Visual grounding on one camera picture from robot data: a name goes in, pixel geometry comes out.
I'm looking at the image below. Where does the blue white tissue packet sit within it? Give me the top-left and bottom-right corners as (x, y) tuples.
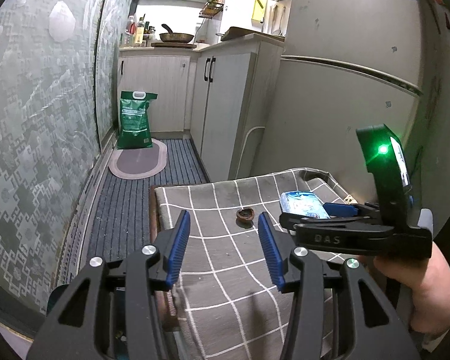
(280, 191), (330, 219)

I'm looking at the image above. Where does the white kitchen cabinet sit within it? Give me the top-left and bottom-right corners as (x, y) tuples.
(118, 33), (284, 181)

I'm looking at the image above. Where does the person's right hand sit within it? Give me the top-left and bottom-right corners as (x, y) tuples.
(373, 244), (450, 337)

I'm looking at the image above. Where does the grey striped floor runner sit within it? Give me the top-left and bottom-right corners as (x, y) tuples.
(80, 136), (208, 264)

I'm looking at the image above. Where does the grey checked table cloth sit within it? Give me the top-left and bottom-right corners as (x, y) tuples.
(155, 168), (354, 359)

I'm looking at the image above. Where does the oval pink grey mat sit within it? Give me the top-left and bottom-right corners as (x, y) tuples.
(108, 139), (167, 180)

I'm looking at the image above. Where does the green rice bag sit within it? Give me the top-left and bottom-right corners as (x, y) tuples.
(118, 91), (158, 150)

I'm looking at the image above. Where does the white refrigerator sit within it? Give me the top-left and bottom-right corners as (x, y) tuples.
(253, 0), (424, 201)

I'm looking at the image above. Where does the wooden cutting board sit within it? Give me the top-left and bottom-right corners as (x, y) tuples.
(220, 26), (285, 41)

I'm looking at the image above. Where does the yellow hanging item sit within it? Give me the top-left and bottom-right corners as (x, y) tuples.
(251, 0), (266, 24)

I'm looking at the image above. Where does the brass frying pan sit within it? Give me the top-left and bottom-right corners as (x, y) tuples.
(159, 24), (194, 44)

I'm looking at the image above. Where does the condiment bottles group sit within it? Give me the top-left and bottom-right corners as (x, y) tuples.
(122, 15), (155, 47)

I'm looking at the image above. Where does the wall spice rack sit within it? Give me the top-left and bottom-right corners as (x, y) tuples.
(199, 0), (225, 19)

